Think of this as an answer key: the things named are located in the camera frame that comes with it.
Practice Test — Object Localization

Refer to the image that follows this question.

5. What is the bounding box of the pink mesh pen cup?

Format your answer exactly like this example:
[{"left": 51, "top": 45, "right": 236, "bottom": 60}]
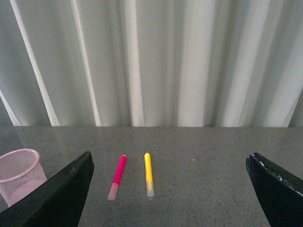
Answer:
[{"left": 0, "top": 148, "right": 47, "bottom": 207}]

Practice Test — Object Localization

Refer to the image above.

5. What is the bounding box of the yellow highlighter pen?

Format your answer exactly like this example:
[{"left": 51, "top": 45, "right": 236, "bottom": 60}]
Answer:
[{"left": 144, "top": 153, "right": 154, "bottom": 197}]

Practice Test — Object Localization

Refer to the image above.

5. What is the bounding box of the pink highlighter pen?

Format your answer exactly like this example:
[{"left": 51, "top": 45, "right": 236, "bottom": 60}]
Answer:
[{"left": 107, "top": 155, "right": 127, "bottom": 201}]

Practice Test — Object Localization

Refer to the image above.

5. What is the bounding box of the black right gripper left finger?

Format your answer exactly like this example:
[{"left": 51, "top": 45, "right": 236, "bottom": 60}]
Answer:
[{"left": 0, "top": 151, "right": 94, "bottom": 227}]

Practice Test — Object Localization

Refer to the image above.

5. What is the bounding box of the white pleated curtain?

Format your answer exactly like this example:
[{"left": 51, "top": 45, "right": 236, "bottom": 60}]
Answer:
[{"left": 0, "top": 0, "right": 303, "bottom": 127}]

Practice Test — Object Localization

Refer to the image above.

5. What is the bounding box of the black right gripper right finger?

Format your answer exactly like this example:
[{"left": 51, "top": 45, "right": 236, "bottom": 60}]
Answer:
[{"left": 246, "top": 153, "right": 303, "bottom": 227}]

